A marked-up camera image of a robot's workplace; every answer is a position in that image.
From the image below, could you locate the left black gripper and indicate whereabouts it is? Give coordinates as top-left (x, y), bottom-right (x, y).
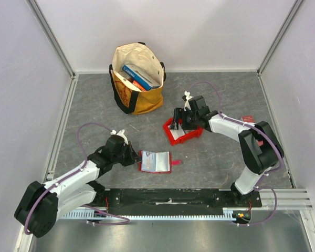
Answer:
top-left (112, 141), bottom-right (142, 166)

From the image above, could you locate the red leather card holder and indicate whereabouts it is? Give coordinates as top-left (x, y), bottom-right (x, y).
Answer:
top-left (138, 151), bottom-right (182, 174)

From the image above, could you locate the red plastic bin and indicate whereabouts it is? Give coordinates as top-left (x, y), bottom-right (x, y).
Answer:
top-left (162, 118), bottom-right (204, 146)

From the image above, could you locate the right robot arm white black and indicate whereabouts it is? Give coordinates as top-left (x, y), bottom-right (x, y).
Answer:
top-left (169, 93), bottom-right (284, 207)

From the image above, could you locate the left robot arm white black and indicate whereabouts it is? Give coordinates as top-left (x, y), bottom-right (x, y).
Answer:
top-left (14, 134), bottom-right (141, 238)

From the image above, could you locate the white card stack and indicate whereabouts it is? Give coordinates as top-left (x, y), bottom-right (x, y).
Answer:
top-left (170, 128), bottom-right (185, 140)

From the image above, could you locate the blue book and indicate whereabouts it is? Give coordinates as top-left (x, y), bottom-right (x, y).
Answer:
top-left (122, 65), bottom-right (153, 91)

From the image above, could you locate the orange book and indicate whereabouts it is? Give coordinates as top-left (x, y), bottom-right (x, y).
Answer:
top-left (132, 80), bottom-right (146, 91)

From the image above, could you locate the yellow canvas tote bag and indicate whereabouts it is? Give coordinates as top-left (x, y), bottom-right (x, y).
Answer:
top-left (109, 42), bottom-right (166, 114)

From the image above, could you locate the red silver long box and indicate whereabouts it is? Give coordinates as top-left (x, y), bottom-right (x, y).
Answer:
top-left (241, 115), bottom-right (256, 124)

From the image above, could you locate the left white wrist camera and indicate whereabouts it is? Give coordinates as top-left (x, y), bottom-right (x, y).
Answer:
top-left (110, 129), bottom-right (129, 145)

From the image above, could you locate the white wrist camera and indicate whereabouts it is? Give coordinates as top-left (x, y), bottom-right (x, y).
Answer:
top-left (110, 129), bottom-right (129, 145)
top-left (182, 91), bottom-right (193, 110)

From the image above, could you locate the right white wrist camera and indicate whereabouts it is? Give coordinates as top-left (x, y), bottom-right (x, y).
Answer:
top-left (182, 91), bottom-right (193, 110)

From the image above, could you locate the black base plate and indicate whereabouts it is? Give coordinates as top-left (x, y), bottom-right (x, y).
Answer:
top-left (92, 188), bottom-right (262, 208)

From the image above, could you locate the slotted cable duct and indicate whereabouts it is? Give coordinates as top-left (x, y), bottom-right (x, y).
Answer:
top-left (61, 208), bottom-right (250, 221)

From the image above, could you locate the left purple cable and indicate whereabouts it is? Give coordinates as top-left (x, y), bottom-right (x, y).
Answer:
top-left (24, 122), bottom-right (131, 235)

